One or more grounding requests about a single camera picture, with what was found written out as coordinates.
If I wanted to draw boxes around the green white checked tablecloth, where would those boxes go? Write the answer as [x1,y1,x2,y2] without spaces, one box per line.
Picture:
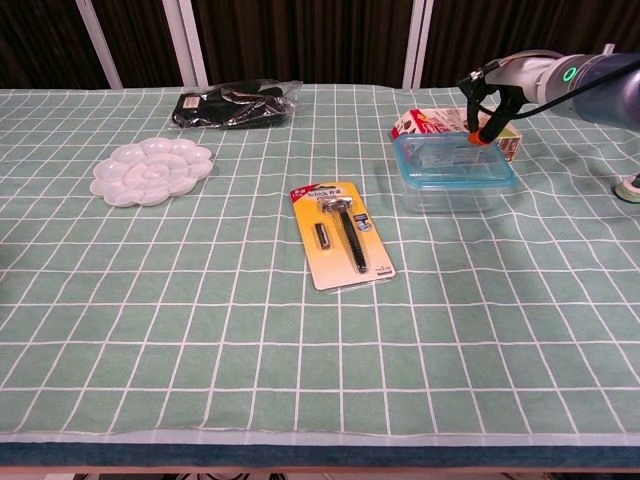
[0,77,640,444]

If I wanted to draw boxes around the white flower-shaped paint palette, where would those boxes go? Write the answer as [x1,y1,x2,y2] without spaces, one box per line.
[89,137,215,209]

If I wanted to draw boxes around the black pleated curtain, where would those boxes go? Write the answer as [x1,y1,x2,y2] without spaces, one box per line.
[0,0,640,90]

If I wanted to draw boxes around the black right hand cable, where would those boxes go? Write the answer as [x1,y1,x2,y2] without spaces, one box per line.
[457,52,640,121]

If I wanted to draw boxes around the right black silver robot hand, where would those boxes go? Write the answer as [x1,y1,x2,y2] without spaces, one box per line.
[457,49,556,147]

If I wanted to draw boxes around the chocolate snack carton box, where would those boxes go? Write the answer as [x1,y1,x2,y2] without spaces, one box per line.
[390,106,525,164]

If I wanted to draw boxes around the yellow razor blister pack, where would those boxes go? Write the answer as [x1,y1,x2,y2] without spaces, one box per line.
[290,180,398,292]

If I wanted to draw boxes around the black gloves in plastic bag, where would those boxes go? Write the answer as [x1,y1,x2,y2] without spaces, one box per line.
[167,79,305,132]

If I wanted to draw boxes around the white aluminium frame post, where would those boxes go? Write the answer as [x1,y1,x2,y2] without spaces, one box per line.
[162,0,209,87]
[74,0,124,90]
[402,0,434,90]

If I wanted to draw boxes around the colourful feather shuttlecock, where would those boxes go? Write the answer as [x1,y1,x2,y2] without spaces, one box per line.
[613,171,640,204]

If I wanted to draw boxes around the blue translucent plastic lid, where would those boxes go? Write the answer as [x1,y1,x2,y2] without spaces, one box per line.
[393,132,517,190]

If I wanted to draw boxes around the clear plastic container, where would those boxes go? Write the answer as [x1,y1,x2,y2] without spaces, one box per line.
[397,149,517,215]

